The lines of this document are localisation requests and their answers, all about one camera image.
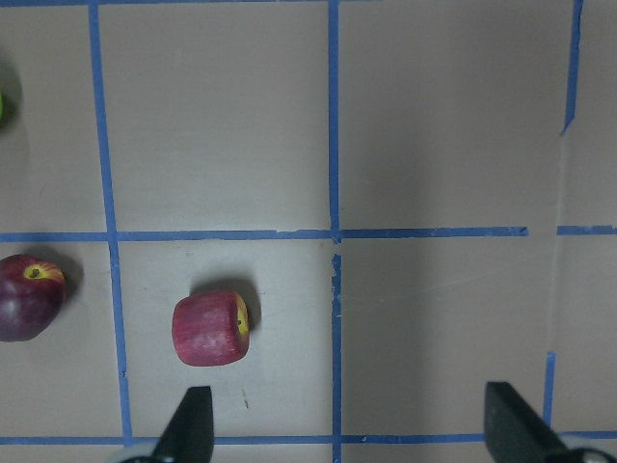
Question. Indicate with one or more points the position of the pink-red toy apple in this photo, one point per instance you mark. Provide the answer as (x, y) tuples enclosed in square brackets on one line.
[(211, 329)]

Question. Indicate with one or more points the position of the green toy apple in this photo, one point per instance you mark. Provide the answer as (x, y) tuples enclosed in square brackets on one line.
[(2, 105)]

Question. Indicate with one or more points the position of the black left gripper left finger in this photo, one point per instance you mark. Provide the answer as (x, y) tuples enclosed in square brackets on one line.
[(189, 435)]

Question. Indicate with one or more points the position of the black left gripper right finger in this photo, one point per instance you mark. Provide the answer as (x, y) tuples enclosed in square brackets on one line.
[(513, 431)]

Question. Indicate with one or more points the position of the dark red toy apple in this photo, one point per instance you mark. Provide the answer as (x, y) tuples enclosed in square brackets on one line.
[(32, 292)]

